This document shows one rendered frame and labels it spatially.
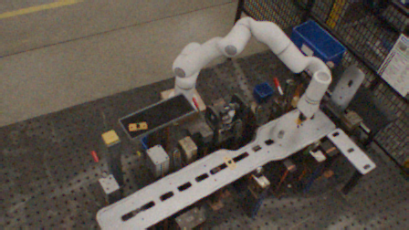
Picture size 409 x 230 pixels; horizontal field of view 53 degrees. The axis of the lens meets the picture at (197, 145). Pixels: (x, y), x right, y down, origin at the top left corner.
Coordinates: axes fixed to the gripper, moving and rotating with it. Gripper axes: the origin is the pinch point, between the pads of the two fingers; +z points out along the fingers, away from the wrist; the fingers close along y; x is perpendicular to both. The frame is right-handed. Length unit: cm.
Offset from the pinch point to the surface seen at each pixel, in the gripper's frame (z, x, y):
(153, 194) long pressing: 9, -89, -4
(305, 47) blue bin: -1, 35, -39
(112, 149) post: -1, -97, -30
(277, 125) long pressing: 9.3, -9.2, -6.3
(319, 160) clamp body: 4.6, -7.6, 23.7
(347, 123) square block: 5.6, 23.5, 13.5
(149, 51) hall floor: 111, 7, -181
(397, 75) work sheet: -14, 54, 10
